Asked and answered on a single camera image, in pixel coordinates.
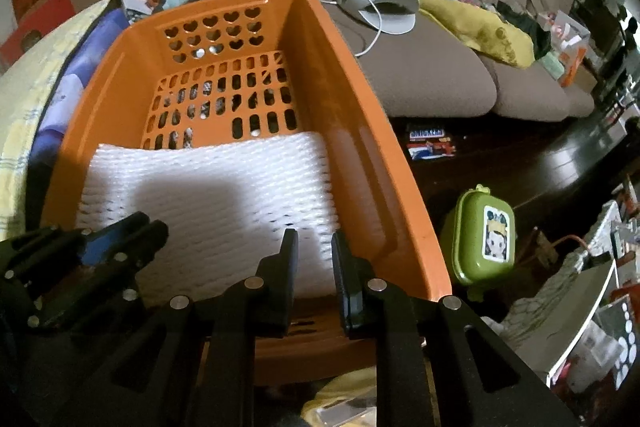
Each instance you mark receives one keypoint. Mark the brown sofa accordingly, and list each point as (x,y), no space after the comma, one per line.
(425,77)

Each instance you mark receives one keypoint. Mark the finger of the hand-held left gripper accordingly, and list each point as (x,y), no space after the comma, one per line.
(100,249)
(140,252)

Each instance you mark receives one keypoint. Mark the dark cloth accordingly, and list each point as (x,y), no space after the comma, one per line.
(525,29)

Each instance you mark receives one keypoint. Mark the green lunch box with sticker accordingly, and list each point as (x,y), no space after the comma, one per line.
(470,237)

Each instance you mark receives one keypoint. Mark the red collection gift box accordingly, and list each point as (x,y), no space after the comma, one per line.
(35,27)

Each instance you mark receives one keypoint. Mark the candy bar pack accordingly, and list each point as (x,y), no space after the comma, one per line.
(430,144)

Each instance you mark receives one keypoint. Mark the purple printed bag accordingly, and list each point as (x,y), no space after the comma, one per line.
(75,77)

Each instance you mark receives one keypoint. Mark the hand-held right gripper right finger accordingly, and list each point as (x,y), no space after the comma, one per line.
(346,287)

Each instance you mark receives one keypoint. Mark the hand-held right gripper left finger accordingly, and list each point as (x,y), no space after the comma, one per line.
(290,272)

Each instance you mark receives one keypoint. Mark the pile of papers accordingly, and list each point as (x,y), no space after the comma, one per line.
(565,317)

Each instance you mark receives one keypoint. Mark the yellow cloth bag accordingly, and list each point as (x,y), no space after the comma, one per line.
(475,32)

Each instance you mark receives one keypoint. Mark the mint green box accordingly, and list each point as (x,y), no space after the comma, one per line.
(550,64)

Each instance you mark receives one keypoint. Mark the yellow plaid tablecloth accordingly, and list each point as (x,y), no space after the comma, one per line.
(20,107)

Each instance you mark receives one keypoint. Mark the orange plastic basket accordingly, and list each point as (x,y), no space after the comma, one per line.
(370,157)

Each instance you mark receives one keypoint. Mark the orange and white paper bag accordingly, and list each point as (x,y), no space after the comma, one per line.
(572,52)

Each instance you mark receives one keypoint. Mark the cluttered open cardboard box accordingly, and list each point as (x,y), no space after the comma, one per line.
(165,2)

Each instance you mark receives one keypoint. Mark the white foam net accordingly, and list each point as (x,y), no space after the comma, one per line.
(200,207)

